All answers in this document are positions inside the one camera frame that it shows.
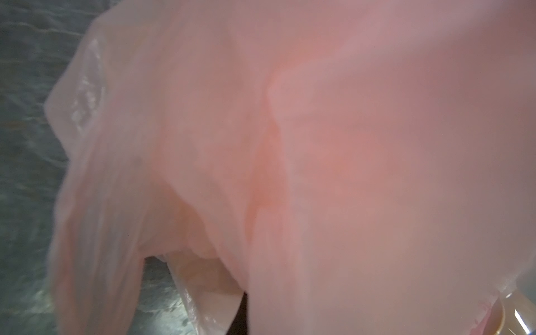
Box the pink plastic shopping bag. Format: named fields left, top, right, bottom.
left=45, top=1, right=535, bottom=334

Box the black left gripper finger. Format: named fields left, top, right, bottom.
left=227, top=293, right=248, bottom=335

